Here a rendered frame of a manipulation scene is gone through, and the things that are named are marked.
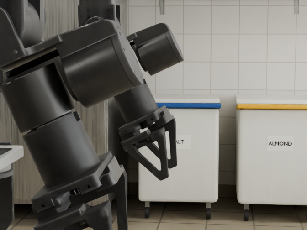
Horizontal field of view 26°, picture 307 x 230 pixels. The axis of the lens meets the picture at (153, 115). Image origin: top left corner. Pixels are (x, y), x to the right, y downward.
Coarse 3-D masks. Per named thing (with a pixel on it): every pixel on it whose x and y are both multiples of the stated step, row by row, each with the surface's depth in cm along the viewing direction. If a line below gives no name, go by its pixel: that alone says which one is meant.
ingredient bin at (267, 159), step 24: (240, 96) 461; (264, 96) 461; (288, 96) 461; (240, 120) 417; (264, 120) 415; (288, 120) 414; (240, 144) 419; (264, 144) 417; (288, 144) 415; (240, 168) 421; (264, 168) 419; (288, 168) 417; (240, 192) 422; (264, 192) 420; (288, 192) 419
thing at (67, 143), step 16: (48, 128) 60; (64, 128) 61; (80, 128) 62; (32, 144) 61; (48, 144) 60; (64, 144) 61; (80, 144) 61; (48, 160) 61; (64, 160) 61; (80, 160) 61; (96, 160) 63; (48, 176) 61; (64, 176) 61; (80, 176) 60; (96, 176) 59; (48, 192) 59; (64, 192) 59; (80, 192) 59; (48, 208) 59
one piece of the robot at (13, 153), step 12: (0, 144) 100; (0, 156) 90; (12, 156) 94; (0, 168) 89; (12, 168) 99; (0, 180) 100; (12, 180) 100; (0, 192) 100; (12, 192) 100; (0, 204) 101; (12, 204) 100; (0, 216) 101; (12, 216) 101; (0, 228) 101
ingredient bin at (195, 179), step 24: (168, 96) 461; (192, 96) 461; (216, 96) 461; (192, 120) 421; (216, 120) 420; (168, 144) 423; (192, 144) 422; (216, 144) 422; (144, 168) 426; (168, 168) 425; (192, 168) 424; (216, 168) 424; (144, 192) 428; (168, 192) 427; (192, 192) 426; (216, 192) 426
